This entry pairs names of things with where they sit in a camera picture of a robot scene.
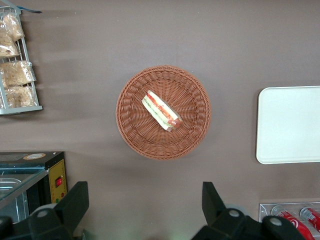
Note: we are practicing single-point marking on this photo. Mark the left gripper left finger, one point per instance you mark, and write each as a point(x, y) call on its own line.
point(72, 202)

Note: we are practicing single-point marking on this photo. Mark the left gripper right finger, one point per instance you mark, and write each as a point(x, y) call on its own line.
point(215, 212)

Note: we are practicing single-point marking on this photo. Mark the tray of packaged snacks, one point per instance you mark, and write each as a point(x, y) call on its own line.
point(25, 109)

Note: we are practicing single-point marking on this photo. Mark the cream plastic tray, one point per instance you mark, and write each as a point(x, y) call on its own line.
point(290, 125)

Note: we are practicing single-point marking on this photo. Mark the black yellow food warmer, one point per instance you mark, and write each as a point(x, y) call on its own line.
point(56, 172)

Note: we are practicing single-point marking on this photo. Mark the clear acrylic bottle rack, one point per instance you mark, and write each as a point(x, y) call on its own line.
point(265, 212)

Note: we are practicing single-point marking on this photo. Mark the red cola bottle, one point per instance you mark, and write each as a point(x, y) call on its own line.
point(312, 218)
point(292, 221)

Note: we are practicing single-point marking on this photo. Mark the round brown wicker basket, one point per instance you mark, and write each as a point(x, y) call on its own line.
point(140, 140)

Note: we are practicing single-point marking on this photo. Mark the wrapped sandwich wedge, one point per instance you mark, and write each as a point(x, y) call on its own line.
point(160, 110)

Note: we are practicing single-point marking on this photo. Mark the clear bag of crackers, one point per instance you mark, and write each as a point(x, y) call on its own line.
point(17, 73)
point(7, 46)
point(13, 27)
point(20, 96)

